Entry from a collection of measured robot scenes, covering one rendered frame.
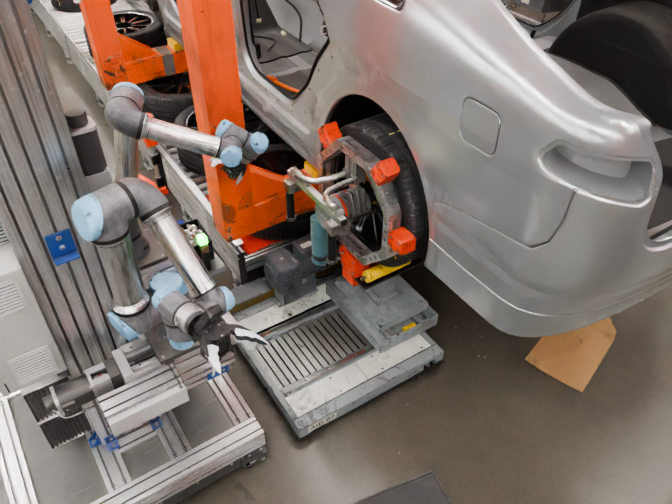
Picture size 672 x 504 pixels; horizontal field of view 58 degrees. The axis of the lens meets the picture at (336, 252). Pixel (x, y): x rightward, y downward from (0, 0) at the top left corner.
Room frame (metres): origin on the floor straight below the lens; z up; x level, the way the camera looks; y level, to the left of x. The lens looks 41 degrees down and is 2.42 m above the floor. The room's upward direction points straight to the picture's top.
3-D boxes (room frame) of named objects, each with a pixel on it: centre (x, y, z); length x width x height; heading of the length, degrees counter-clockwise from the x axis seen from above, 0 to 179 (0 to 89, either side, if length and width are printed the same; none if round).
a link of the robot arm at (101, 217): (1.34, 0.64, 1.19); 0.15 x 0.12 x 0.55; 138
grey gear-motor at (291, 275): (2.35, 0.16, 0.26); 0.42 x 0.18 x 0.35; 123
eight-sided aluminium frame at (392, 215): (2.14, -0.09, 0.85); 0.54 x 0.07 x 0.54; 33
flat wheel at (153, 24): (5.20, 1.81, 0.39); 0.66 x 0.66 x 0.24
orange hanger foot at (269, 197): (2.55, 0.22, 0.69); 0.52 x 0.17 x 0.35; 123
